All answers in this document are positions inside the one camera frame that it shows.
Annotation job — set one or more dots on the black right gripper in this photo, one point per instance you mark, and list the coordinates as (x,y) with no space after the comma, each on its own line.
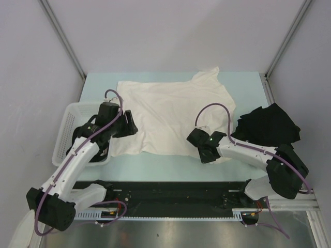
(206,159)

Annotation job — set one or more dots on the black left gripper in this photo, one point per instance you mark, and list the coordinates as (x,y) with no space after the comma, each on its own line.
(130,128)

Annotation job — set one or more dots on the black t shirt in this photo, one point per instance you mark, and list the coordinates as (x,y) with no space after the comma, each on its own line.
(100,156)

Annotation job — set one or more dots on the white t shirt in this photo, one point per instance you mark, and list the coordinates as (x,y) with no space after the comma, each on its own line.
(165,114)

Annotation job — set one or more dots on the white plastic laundry basket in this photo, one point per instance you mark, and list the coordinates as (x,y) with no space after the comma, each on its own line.
(75,115)

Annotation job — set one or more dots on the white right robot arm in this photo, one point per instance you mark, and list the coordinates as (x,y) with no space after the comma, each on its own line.
(285,170)

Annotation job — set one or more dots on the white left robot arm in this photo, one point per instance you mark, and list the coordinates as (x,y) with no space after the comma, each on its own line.
(53,203)

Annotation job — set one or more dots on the stack of black t shirts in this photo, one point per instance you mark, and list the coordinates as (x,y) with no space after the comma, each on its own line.
(270,126)

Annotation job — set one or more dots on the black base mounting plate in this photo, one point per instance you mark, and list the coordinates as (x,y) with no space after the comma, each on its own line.
(122,209)

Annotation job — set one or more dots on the white slotted cable duct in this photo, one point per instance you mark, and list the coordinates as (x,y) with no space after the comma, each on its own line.
(105,216)

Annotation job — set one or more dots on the aluminium frame rail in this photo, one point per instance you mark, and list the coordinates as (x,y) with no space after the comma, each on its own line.
(292,199)

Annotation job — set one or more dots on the left aluminium corner post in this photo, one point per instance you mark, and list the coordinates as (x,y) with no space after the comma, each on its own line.
(55,23)

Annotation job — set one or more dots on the aluminium corner post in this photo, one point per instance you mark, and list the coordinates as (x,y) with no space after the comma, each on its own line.
(294,27)
(55,23)

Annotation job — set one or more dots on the right aluminium corner post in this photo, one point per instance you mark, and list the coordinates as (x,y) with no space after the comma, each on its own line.
(294,27)

